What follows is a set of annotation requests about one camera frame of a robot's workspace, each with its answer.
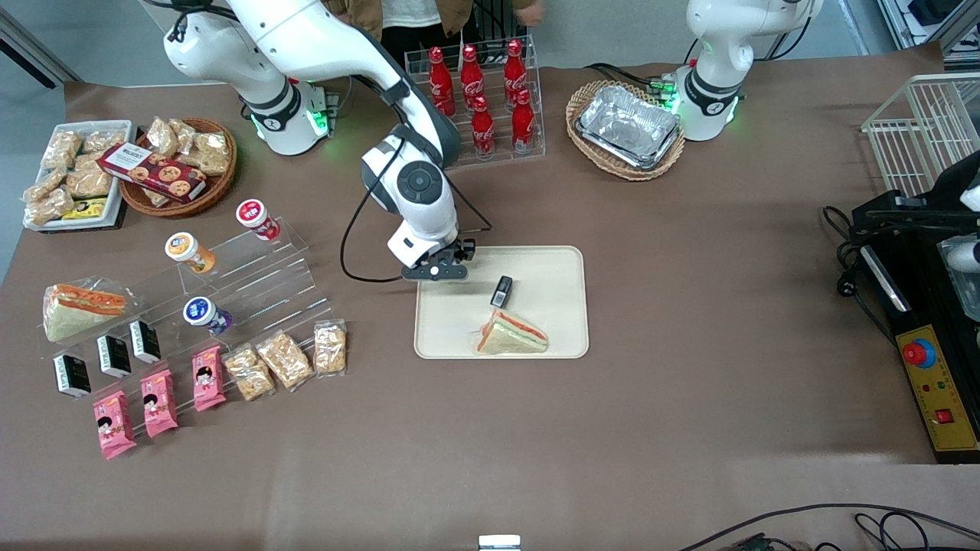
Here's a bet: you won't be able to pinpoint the red cola bottle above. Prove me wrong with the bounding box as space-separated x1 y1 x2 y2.
427 47 456 117
471 95 496 158
502 39 528 104
459 44 486 109
511 90 536 153

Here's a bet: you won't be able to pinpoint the orange lid drink cup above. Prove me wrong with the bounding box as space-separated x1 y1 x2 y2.
165 231 217 276

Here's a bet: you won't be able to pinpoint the clear acrylic step stand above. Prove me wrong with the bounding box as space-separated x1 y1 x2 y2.
37 217 335 403

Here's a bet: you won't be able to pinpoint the black machine power cable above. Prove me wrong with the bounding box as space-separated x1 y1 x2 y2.
822 204 898 347

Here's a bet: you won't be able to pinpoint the pink snack pack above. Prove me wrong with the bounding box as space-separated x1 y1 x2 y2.
191 344 228 413
92 390 139 461
139 368 180 439

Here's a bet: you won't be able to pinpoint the white snack tray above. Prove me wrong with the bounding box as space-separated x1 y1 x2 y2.
22 119 136 232

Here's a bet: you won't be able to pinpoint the black green gum box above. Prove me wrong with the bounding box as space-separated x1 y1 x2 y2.
128 318 163 365
96 334 133 380
52 351 93 399

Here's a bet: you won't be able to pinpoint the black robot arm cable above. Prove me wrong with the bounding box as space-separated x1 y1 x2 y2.
340 136 493 285

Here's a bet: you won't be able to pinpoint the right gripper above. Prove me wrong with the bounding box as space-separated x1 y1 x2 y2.
387 218 469 282

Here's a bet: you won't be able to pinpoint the white wire basket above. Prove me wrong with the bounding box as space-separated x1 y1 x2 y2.
861 73 980 201

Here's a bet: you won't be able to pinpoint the stacked foil trays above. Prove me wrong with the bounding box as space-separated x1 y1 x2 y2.
575 84 683 171

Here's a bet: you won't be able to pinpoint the red lid drink cup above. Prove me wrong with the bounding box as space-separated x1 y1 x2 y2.
235 198 281 243

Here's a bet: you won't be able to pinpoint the wrapped triangle sandwich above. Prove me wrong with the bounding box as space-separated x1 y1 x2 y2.
42 282 128 344
475 308 550 357

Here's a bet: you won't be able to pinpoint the round wicker snack basket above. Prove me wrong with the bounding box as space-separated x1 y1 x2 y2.
118 116 239 220

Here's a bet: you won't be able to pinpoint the red cookie box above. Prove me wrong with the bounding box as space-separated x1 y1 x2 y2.
96 142 208 204

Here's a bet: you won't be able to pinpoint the clear acrylic bottle rack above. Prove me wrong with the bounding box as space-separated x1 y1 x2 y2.
403 34 547 171

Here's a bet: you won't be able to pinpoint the wicker basket with foil trays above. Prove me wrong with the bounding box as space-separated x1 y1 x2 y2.
566 80 687 183

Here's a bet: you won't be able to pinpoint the black sealing machine yellow panel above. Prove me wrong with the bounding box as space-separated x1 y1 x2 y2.
851 149 980 465

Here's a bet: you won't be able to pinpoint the cream plastic tray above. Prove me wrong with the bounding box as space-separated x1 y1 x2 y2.
413 246 590 360

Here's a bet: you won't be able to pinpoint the black base cable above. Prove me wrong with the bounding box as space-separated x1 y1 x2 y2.
585 62 676 97

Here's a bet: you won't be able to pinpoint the blue lid drink cup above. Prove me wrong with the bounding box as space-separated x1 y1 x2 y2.
182 295 233 336

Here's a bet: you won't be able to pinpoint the yellow snack pack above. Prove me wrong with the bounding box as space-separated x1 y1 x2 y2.
60 197 109 222

